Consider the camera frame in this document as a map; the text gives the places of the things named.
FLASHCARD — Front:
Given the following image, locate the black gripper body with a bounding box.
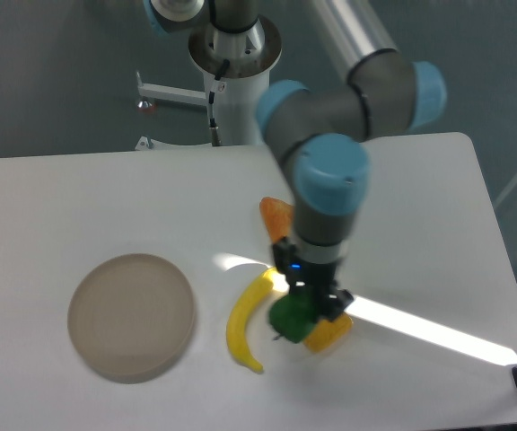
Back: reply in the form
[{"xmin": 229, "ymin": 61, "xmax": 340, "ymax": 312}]
[{"xmin": 272, "ymin": 237, "xmax": 342, "ymax": 310}]

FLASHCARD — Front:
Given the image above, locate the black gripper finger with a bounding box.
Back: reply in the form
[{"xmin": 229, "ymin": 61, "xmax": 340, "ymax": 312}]
[{"xmin": 319, "ymin": 286, "xmax": 354, "ymax": 322}]

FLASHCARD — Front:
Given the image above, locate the green bell pepper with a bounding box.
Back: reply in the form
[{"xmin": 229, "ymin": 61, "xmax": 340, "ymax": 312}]
[{"xmin": 268, "ymin": 294, "xmax": 319, "ymax": 344}]

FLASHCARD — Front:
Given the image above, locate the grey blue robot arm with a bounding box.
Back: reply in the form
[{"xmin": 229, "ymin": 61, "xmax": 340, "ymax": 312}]
[{"xmin": 144, "ymin": 1, "xmax": 446, "ymax": 328}]

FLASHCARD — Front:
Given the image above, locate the small yellow bell pepper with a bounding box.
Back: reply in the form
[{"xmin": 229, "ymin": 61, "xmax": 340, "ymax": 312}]
[{"xmin": 302, "ymin": 312, "xmax": 353, "ymax": 353}]

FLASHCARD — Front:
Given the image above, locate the orange pepper slice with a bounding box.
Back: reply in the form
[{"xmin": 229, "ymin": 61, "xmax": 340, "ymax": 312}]
[{"xmin": 259, "ymin": 197, "xmax": 294, "ymax": 243}]

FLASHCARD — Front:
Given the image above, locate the yellow chili pepper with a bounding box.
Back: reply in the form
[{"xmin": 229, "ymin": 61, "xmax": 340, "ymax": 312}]
[{"xmin": 225, "ymin": 267, "xmax": 281, "ymax": 374}]

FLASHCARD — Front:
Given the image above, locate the beige round plate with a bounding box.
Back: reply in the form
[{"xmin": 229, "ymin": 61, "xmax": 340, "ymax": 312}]
[{"xmin": 66, "ymin": 253, "xmax": 197, "ymax": 384}]

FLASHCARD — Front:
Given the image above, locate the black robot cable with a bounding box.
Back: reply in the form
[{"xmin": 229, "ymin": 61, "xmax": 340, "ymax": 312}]
[{"xmin": 206, "ymin": 57, "xmax": 231, "ymax": 147}]

